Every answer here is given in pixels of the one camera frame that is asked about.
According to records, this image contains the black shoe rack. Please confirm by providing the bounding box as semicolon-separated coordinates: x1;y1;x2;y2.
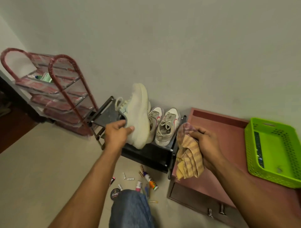
84;96;187;180

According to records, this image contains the black remote control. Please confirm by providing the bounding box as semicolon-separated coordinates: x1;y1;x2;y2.
253;131;265;169

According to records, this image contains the red metal rack plastic-wrapped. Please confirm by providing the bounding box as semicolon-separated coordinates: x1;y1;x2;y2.
0;48;99;137

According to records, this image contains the red-brown drawer cabinet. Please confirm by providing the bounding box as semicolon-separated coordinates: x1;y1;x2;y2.
167;108;301;228

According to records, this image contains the person's left forearm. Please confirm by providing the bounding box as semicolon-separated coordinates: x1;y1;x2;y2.
48;148;123;228

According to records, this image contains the striped yellow cleaning cloth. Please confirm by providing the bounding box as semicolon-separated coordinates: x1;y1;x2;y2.
176;122;204;181

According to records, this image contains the green plastic basket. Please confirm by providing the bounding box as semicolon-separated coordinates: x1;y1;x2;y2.
244;117;301;189

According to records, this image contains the white orange glue tube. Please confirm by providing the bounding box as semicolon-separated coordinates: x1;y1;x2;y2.
143;171;159;191

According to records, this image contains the person's left hand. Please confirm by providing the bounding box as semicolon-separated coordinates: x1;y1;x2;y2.
104;120;135;153

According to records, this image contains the green white packet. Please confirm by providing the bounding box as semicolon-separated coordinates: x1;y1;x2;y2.
35;73;53;83

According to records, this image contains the black round tin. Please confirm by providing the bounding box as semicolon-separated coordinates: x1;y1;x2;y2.
110;188;122;200

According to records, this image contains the white pink sneaker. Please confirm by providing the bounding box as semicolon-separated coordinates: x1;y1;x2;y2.
155;108;181;147
145;107;164;144

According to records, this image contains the person's right hand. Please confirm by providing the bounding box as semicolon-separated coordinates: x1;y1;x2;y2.
189;127;226;172

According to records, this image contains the person's right forearm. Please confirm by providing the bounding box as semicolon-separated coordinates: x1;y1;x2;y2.
213;159;301;228

